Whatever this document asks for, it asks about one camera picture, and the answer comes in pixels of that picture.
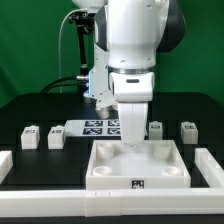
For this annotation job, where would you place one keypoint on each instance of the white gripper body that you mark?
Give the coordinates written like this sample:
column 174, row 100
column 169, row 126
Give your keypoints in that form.
column 132, row 92

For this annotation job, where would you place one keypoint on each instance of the white square tabletop part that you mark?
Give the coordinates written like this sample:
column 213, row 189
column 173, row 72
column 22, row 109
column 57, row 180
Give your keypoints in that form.
column 152, row 164

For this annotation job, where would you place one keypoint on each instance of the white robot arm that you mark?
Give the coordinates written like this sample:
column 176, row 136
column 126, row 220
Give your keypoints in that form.
column 127, row 36

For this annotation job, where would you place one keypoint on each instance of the white marker sheet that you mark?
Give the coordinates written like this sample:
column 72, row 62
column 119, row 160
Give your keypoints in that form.
column 74, row 128

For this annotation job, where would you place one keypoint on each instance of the white right fence piece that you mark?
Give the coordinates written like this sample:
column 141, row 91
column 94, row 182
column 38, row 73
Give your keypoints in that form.
column 210, row 169

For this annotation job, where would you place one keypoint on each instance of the white fence piece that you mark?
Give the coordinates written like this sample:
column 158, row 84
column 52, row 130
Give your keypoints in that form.
column 210, row 169
column 6, row 163

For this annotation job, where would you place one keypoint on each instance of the white left fence piece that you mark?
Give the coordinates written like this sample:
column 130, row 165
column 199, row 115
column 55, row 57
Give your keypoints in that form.
column 6, row 163

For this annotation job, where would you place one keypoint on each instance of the black camera on stand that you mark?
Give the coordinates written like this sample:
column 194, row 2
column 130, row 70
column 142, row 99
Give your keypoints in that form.
column 84, row 22

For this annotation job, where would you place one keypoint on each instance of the white front fence wall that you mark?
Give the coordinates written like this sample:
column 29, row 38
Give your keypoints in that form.
column 89, row 203

